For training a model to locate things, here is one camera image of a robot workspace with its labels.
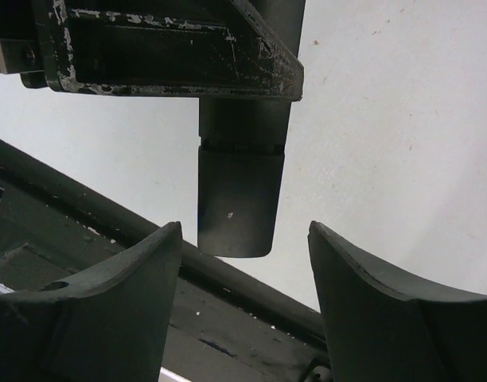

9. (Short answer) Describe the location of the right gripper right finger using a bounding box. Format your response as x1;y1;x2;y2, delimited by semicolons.
308;221;487;381

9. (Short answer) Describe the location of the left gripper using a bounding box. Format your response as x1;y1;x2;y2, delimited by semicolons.
0;1;68;92

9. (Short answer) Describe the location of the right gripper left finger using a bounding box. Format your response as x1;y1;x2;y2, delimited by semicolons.
0;222;182;381

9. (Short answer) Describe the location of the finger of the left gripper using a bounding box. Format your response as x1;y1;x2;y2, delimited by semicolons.
34;0;306;101

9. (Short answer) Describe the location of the black remote control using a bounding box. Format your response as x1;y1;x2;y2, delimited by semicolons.
199;1;306;156

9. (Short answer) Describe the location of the black battery cover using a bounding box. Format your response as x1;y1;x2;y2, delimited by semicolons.
197;148;284;259

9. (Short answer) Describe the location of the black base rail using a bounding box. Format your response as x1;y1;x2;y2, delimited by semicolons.
0;140;332;381

